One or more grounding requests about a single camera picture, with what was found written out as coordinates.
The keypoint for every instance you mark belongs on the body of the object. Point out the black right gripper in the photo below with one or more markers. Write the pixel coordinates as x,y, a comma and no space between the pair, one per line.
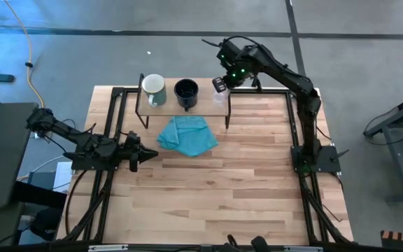
236,75

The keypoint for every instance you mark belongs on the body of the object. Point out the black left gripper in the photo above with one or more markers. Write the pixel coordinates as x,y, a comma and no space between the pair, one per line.
132,143

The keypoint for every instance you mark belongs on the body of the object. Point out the clear glass cup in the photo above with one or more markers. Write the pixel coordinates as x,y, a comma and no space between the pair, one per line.
220,99

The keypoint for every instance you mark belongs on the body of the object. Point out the black speckled enamel mug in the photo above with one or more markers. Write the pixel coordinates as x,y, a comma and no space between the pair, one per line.
178,96

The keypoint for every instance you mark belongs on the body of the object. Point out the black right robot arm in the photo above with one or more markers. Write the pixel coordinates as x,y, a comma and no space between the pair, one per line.
292,78

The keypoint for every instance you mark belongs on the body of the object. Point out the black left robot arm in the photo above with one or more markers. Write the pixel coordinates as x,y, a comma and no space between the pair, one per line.
82,140

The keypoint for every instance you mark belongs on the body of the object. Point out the teal cloth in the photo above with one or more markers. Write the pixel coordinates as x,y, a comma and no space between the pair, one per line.
187,136

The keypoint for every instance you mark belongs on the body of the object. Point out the black floor tape line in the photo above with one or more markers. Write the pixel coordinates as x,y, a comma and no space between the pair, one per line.
292,21
152,33

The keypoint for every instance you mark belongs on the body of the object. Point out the grey desk top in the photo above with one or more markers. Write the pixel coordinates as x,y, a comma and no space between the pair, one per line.
2,150

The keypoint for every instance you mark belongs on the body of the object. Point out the black desk with legs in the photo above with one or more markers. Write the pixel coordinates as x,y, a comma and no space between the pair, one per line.
401,115

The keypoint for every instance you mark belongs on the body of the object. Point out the orange black striped object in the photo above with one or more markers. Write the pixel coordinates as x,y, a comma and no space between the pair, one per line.
402,239

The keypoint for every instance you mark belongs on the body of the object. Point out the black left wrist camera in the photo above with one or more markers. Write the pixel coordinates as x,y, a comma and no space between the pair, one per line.
134,162

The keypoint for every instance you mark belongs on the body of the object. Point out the black bracket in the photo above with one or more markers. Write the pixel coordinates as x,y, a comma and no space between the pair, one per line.
257,85

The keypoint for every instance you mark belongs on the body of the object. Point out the black table frame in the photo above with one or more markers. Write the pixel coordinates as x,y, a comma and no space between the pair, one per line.
275,91

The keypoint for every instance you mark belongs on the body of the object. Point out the wooden shelf black frame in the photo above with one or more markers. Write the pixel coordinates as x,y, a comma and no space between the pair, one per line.
203,109

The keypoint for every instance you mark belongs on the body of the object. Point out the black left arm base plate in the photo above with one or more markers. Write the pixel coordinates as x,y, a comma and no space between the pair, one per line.
82,165

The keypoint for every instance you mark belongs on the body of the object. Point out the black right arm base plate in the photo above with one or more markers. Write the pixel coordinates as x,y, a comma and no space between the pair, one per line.
327,159

